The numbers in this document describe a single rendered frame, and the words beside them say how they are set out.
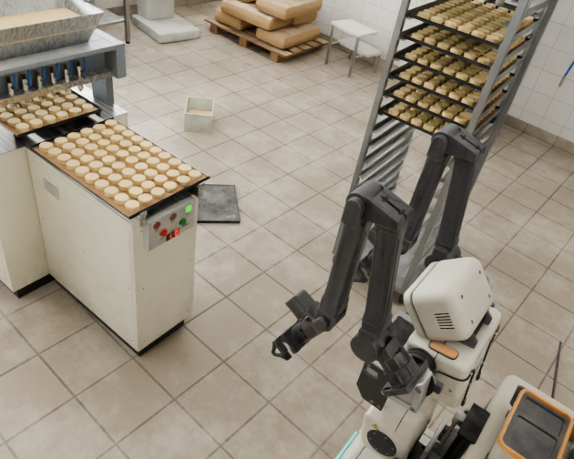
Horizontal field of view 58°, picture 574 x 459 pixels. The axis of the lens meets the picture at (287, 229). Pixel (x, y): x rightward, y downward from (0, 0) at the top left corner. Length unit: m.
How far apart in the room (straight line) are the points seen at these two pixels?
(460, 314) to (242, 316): 1.64
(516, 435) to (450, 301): 0.45
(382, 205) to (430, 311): 0.37
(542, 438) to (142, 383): 1.65
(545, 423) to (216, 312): 1.70
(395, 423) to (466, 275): 0.55
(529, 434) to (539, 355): 1.63
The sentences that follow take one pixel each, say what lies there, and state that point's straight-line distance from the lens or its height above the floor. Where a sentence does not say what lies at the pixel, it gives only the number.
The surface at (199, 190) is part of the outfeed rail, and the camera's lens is 2.11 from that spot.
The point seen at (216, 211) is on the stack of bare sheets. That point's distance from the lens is 3.40.
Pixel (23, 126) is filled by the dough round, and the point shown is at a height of 0.92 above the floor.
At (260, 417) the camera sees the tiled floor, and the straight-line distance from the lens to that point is 2.46.
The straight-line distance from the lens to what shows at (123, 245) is 2.11.
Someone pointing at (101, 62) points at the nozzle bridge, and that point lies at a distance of 2.64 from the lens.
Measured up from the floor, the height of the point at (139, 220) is 0.87.
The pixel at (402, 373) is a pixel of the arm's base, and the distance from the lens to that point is 1.33.
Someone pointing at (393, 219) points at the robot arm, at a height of 1.48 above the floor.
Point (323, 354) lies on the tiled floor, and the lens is 2.71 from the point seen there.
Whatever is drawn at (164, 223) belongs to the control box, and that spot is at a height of 0.80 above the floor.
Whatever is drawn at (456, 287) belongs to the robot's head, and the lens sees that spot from 1.35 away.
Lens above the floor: 2.10
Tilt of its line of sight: 39 degrees down
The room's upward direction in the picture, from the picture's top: 11 degrees clockwise
